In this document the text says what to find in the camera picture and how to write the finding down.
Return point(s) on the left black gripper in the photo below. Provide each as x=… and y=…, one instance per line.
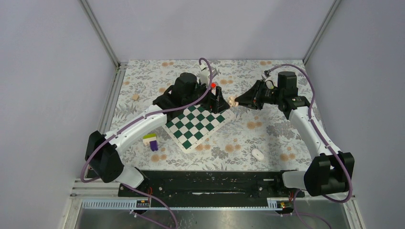
x=220, y=104

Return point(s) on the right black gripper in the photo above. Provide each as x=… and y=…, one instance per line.
x=252, y=98

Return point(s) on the beige earbud charging case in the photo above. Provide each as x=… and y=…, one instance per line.
x=232, y=102

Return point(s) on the white earbud case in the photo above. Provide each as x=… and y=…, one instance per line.
x=257, y=154

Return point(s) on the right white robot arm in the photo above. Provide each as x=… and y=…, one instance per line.
x=331, y=170

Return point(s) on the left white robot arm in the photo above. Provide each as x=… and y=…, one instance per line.
x=104, y=150

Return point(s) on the green white chessboard mat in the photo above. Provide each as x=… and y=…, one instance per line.
x=195, y=125

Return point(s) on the floral patterned table mat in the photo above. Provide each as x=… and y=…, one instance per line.
x=230, y=147

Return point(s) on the green white purple block stack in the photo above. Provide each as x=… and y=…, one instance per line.
x=151, y=141

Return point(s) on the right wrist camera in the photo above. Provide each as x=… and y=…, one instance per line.
x=265, y=75

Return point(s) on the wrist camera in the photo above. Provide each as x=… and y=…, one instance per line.
x=204, y=76
x=265, y=75

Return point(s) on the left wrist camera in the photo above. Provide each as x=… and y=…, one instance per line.
x=204, y=76

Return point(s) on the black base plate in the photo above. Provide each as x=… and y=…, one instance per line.
x=187, y=189

